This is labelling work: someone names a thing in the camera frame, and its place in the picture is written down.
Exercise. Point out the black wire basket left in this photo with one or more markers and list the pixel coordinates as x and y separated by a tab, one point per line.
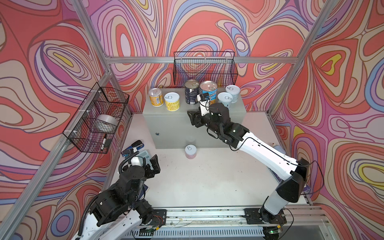
100	100

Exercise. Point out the blue black stapler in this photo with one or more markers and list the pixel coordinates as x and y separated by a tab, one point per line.
134	147

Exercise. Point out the white yellow can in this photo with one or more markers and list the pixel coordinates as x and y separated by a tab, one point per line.
172	101

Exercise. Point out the black wire basket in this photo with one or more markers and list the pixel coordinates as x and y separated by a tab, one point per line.
100	100
216	66

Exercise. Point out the grey metal cabinet box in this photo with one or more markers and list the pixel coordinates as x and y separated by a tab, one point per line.
173	130

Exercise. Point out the dark tomato can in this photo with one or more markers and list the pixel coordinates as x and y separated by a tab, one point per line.
191	91

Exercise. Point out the blue label large can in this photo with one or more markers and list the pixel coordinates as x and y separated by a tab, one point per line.
209	87

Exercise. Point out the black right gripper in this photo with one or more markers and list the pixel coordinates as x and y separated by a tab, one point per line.
195	118

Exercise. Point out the light blue white can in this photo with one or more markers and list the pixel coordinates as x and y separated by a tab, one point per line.
225	98

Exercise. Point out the pale green white can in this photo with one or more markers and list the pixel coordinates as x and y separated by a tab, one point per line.
234	91

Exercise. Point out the black wire basket back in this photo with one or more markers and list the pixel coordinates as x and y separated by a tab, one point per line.
216	66

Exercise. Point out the black marker pen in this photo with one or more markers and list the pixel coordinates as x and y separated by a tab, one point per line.
103	143

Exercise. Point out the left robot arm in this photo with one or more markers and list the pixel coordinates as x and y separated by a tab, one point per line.
122	208

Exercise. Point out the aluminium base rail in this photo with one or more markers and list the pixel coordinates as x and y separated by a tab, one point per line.
232	222

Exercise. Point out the purple packet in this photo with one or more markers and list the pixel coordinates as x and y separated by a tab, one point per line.
306	188

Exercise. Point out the yellow corn can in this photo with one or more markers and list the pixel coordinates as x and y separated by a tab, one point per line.
156	97

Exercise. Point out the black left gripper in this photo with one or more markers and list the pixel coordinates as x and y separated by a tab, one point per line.
151	173

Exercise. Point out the pink white can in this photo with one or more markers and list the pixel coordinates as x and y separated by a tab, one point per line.
190	151

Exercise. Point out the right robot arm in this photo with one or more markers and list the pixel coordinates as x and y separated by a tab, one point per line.
292	172

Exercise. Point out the small white bottle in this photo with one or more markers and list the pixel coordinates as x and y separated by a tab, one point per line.
280	149

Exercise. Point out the mint green calculator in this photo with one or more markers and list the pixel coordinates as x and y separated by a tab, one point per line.
145	154

